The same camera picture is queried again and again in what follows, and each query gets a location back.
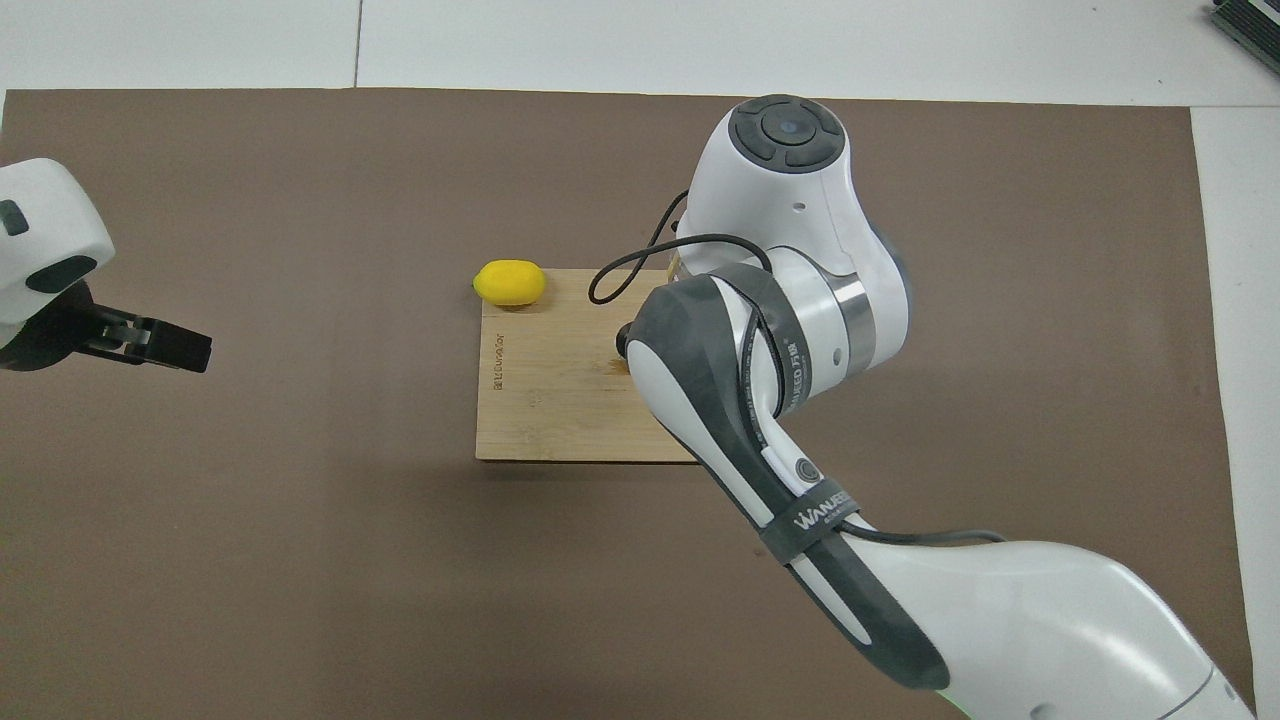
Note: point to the steel double jigger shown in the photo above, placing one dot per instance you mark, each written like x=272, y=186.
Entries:
x=620, y=342

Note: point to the brown table mat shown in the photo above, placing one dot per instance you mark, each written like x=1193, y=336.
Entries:
x=300, y=560

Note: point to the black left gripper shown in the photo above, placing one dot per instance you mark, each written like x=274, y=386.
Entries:
x=45, y=340

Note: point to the grey ribbed device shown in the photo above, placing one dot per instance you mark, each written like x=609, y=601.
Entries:
x=1255, y=20

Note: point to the wooden cutting board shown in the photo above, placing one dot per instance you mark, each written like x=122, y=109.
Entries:
x=550, y=400

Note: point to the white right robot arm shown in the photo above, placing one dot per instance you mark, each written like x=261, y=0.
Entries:
x=800, y=230

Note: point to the yellow lemon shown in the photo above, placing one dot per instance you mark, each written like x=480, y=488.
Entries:
x=510, y=282

